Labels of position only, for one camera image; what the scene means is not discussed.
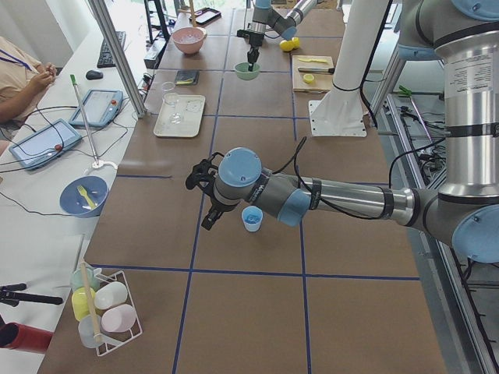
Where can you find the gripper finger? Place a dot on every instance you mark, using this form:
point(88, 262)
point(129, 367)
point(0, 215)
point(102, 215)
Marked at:
point(215, 215)
point(255, 55)
point(250, 60)
point(207, 222)

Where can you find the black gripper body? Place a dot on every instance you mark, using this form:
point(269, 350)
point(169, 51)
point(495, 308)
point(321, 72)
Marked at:
point(255, 40)
point(217, 203)

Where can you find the light green bowl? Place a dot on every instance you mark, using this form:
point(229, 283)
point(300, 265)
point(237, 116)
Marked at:
point(246, 71)

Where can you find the light blue plastic cup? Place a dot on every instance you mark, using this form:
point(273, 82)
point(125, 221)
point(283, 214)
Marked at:
point(252, 217)

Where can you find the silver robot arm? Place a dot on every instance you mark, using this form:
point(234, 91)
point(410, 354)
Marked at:
point(463, 212)
point(264, 16)

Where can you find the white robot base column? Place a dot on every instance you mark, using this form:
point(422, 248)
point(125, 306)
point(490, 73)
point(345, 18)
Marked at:
point(340, 112)

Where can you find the pink bowl of ice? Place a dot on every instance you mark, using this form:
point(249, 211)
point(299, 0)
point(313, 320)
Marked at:
point(189, 40)

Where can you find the blue bowl with fork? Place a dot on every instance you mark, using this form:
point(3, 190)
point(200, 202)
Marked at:
point(85, 197)

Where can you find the yellow lemon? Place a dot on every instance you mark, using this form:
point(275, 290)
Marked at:
point(296, 42)
point(287, 46)

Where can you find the yellow plastic knife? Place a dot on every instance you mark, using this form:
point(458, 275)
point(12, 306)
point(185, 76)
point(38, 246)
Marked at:
point(317, 60)

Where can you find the metal muddler black tip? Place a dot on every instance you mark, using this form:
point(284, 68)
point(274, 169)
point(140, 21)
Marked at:
point(316, 70)

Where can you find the wooden cutting board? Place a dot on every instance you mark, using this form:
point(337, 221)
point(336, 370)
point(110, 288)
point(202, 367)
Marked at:
point(322, 83)

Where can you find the half lemon slice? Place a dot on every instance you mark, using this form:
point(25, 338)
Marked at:
point(308, 78)

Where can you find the grey folded cloth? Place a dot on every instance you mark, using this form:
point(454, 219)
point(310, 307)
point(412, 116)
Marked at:
point(187, 77)

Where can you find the clear wine glass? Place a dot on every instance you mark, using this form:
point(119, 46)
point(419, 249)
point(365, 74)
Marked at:
point(171, 99)

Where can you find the cream bear tray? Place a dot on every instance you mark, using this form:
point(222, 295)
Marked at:
point(191, 107)

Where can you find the white cup rack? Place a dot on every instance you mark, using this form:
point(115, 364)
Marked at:
point(104, 308)

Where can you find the blue teach pendant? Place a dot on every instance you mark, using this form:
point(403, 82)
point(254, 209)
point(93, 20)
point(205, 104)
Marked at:
point(102, 106)
point(45, 145)

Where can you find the black computer mouse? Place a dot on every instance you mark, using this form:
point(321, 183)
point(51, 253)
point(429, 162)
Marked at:
point(94, 74)

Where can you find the black tripod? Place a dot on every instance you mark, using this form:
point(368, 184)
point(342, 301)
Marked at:
point(13, 294)

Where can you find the seated person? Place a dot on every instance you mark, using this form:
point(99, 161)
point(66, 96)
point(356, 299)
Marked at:
point(24, 81)

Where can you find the aluminium frame post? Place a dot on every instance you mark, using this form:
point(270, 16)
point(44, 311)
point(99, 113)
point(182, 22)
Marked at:
point(103, 19)

